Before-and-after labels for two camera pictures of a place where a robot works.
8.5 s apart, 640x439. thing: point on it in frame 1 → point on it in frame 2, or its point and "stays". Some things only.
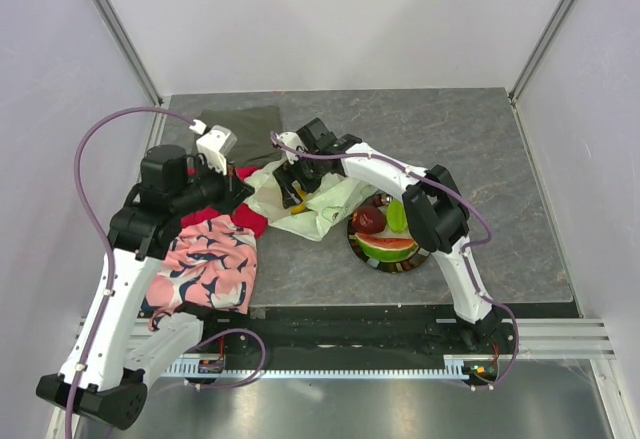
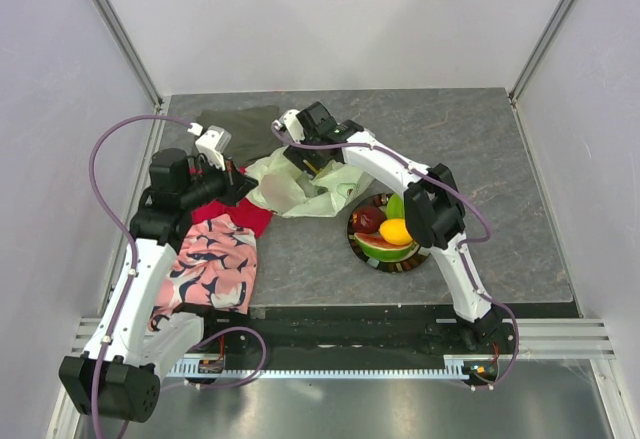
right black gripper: (292, 171) → (297, 155)
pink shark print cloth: (209, 264) stays
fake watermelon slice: (384, 249) stays
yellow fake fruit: (300, 208) → (394, 230)
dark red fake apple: (368, 219) stays
